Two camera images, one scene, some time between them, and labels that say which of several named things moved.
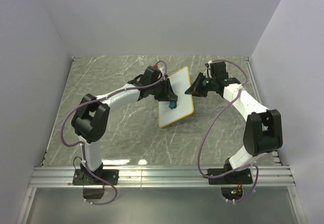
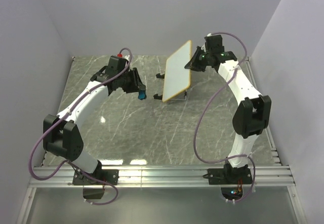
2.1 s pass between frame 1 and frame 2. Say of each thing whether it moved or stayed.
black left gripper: moved
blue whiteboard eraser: moved
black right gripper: moved
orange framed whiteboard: moved
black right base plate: stayed
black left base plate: stayed
